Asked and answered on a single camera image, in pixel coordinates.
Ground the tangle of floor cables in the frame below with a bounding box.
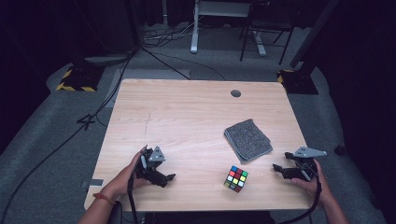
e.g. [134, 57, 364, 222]
[143, 22, 200, 49]

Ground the left hand-held gripper black cable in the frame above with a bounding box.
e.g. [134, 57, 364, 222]
[126, 174, 139, 224]

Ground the black tape floor mark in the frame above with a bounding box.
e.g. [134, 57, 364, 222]
[77, 114, 96, 131]

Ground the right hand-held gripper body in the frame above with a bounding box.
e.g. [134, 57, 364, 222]
[290, 147, 328, 182]

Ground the black stool seat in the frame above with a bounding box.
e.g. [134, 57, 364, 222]
[106, 200, 124, 224]

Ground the straight black floor cable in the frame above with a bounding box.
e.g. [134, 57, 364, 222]
[141, 46, 191, 81]

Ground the person's right hand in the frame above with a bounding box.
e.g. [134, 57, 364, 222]
[290, 159, 333, 206]

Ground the grey fluffy cloth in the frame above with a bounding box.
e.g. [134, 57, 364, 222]
[223, 119, 274, 165]

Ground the multicoloured puzzle cube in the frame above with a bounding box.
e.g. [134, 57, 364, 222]
[223, 165, 249, 194]

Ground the grey tape strip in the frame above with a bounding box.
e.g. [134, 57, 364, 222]
[81, 178, 105, 189]

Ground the dark slanted stand pole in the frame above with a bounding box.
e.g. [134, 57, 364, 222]
[289, 0, 340, 69]

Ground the black yellow striped stand base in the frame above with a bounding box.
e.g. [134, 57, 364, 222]
[276, 68, 320, 95]
[55, 63, 106, 92]

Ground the red bead bracelet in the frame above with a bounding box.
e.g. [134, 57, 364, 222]
[92, 192, 116, 206]

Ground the hand-held gripper black cable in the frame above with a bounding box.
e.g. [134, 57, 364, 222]
[276, 174, 323, 224]
[126, 174, 139, 224]

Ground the long black floor cable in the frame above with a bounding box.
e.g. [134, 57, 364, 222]
[0, 50, 134, 218]

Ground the person's dark clothing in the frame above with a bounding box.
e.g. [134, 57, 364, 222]
[144, 211, 276, 224]

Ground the black metal chair frame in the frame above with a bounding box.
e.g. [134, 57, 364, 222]
[239, 0, 295, 65]

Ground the person's left hand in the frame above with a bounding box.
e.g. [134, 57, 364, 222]
[106, 150, 152, 200]

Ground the small black floor object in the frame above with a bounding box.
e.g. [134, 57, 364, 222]
[334, 143, 347, 157]

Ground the white desk frame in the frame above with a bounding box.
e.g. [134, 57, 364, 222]
[190, 0, 268, 58]

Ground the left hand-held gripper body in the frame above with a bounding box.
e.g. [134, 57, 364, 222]
[134, 145, 166, 180]

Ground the right hand-held gripper black cable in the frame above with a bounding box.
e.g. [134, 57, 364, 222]
[276, 174, 323, 224]

